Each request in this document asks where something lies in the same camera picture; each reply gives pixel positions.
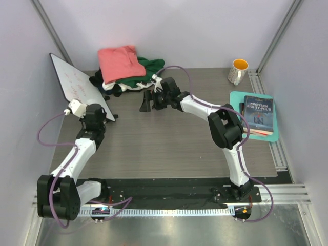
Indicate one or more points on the white dry-erase board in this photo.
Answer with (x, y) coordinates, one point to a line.
(75, 84)

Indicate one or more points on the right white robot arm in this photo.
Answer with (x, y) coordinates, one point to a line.
(225, 127)

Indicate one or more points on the white t shirt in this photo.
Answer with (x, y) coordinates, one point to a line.
(124, 87)

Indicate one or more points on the black t shirt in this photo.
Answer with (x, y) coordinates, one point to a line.
(97, 81)

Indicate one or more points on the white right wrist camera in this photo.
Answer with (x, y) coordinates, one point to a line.
(157, 83)

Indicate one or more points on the pink t shirt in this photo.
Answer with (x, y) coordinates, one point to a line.
(119, 63)

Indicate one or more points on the yellow white mug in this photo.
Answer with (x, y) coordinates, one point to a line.
(237, 71)

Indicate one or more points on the green t shirt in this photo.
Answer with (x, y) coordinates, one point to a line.
(151, 67)

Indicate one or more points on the teal tray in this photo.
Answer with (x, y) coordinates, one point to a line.
(237, 97)

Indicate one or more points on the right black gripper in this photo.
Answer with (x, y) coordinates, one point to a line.
(145, 106)

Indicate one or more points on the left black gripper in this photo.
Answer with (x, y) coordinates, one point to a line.
(83, 120)

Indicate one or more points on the blue 1984 book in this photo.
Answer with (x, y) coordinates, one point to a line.
(258, 112)

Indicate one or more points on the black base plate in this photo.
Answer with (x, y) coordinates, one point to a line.
(176, 193)

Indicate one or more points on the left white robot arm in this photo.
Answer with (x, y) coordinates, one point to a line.
(58, 195)

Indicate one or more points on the white slotted cable duct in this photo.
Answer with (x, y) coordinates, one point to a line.
(97, 212)

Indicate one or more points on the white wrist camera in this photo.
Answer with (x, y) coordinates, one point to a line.
(76, 108)
(157, 83)

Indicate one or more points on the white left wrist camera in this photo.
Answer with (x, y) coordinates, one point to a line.
(76, 108)

